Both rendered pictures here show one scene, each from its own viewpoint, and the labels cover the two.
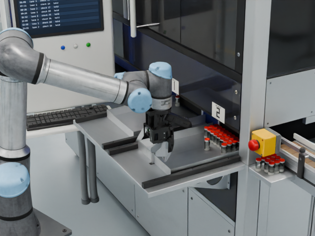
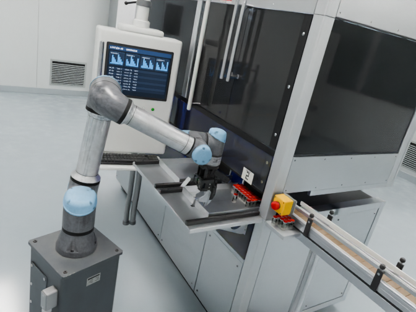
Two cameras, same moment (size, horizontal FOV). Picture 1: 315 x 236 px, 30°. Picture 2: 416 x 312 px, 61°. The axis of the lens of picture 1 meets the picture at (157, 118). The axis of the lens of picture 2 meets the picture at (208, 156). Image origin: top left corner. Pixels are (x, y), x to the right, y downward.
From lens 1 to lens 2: 0.51 m
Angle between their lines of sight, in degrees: 7
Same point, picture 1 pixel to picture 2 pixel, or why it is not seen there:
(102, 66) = not seen: hidden behind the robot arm
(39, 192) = not seen: hidden behind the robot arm
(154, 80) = (212, 141)
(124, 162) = (171, 201)
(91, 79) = (166, 129)
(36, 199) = not seen: hidden behind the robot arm
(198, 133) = (226, 188)
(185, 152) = (217, 202)
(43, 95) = (112, 140)
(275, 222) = (272, 264)
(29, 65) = (119, 106)
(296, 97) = (309, 174)
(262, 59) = (294, 141)
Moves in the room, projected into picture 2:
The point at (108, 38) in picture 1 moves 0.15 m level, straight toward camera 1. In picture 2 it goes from (168, 108) to (168, 114)
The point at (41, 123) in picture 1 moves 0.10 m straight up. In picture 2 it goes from (107, 160) to (108, 144)
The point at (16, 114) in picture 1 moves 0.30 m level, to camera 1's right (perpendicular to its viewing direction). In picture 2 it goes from (96, 147) to (174, 160)
